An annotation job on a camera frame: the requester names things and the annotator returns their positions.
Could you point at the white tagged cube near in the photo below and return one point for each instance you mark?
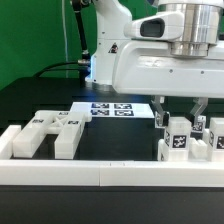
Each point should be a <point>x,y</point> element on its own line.
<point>158,122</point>

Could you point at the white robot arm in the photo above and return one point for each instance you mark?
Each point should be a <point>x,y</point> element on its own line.
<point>112,17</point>

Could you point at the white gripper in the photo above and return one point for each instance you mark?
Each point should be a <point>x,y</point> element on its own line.
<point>173,53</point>

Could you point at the white marker base sheet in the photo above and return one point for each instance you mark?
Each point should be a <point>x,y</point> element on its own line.
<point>114,110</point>

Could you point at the white chair seat part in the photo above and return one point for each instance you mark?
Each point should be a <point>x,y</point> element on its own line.
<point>198,151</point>

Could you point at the white U-shaped fence wall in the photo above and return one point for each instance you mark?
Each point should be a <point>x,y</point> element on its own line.
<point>103,173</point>

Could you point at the white tagged cube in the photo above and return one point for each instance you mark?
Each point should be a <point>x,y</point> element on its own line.
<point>158,122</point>
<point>199,125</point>

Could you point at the black cable post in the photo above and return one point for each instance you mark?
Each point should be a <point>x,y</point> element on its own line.
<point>84,62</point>

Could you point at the white tagged cube far right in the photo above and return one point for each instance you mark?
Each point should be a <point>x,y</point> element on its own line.
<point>199,125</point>

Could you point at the white chair back frame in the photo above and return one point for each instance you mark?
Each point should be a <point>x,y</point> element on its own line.
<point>67,126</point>

